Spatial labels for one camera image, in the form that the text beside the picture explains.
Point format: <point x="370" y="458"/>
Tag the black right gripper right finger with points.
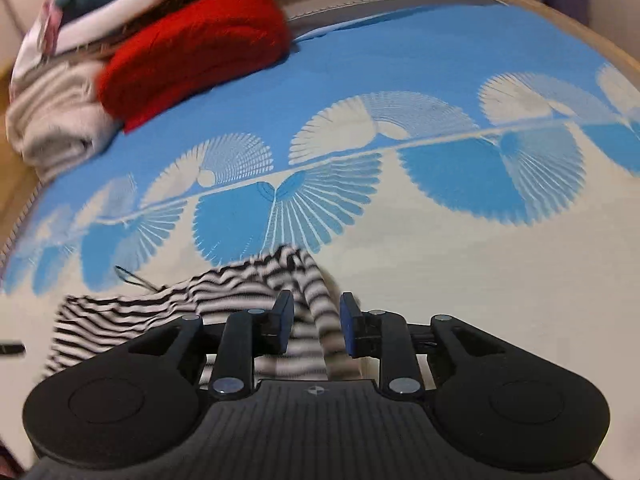
<point x="493" y="401"/>

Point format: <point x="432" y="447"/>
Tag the red fuzzy folded blanket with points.
<point x="208" y="42"/>

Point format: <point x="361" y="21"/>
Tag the black white striped garment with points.
<point x="86" y="326"/>

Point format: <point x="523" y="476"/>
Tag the white folded cloth stack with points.
<point x="48" y="39"/>

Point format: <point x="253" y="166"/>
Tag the blue white patterned bedsheet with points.
<point x="470" y="160"/>

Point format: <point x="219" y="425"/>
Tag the cream folded blanket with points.
<point x="57" y="123"/>

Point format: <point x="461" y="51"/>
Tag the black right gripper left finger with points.
<point x="140" y="399"/>

